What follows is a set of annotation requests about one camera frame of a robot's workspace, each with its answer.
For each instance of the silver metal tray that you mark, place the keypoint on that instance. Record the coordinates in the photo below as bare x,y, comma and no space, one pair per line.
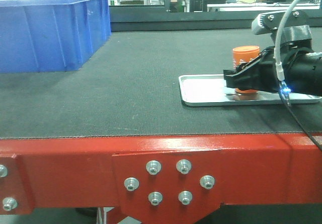
205,90

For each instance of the red conveyor frame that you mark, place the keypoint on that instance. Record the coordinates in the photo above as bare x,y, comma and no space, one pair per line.
161,179

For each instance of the orange cylindrical capacitor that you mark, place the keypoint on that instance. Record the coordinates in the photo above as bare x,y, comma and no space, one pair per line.
244,54

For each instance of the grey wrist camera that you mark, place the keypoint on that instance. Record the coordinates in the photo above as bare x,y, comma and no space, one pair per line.
296,27

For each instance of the blue bin on conveyor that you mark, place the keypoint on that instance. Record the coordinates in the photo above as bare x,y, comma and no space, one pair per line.
51,35

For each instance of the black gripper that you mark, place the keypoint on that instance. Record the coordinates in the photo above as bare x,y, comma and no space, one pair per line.
301,67

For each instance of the black conveyor belt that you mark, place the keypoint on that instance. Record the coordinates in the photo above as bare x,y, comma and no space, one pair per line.
130,87

